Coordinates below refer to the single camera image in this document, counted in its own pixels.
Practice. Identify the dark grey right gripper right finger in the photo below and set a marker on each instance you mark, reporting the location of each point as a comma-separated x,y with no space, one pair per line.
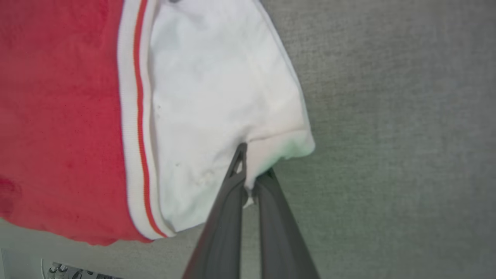
281,240

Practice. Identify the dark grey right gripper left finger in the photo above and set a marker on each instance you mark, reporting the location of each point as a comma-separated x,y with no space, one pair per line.
224,232

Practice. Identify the red and white jersey garment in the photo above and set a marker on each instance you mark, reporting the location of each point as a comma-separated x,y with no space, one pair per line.
58,116

